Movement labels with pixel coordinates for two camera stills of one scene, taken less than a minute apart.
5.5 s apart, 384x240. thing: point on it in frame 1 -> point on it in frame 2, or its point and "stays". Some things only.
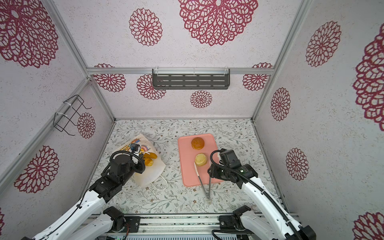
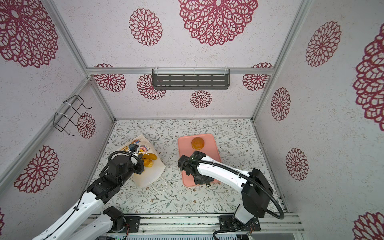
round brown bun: x=197 y=143 stays
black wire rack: x=61 y=120 stays
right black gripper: x=213 y=172 -> x=198 y=183
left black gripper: x=139 y=165 stays
